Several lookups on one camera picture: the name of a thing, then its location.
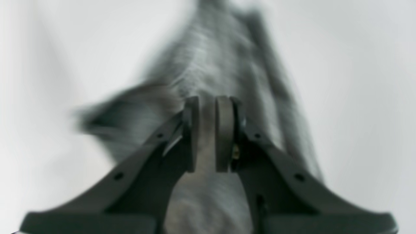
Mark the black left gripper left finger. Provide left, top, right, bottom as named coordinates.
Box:
left=20, top=96, right=199, bottom=234

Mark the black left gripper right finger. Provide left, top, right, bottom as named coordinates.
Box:
left=215, top=96, right=398, bottom=234

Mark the grey t-shirt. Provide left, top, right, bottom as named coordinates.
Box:
left=81, top=0, right=323, bottom=234

